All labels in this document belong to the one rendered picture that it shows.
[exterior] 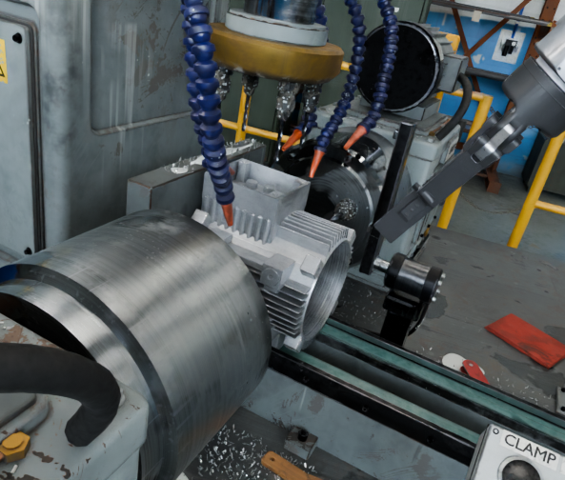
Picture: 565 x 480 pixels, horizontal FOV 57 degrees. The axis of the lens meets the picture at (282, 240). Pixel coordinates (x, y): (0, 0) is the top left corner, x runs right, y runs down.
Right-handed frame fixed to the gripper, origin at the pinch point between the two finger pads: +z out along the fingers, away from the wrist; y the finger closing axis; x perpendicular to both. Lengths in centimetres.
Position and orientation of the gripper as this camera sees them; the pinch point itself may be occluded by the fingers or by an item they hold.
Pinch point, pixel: (404, 214)
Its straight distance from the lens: 62.0
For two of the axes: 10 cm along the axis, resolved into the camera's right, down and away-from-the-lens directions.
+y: -4.5, 3.3, -8.3
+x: 6.7, 7.4, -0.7
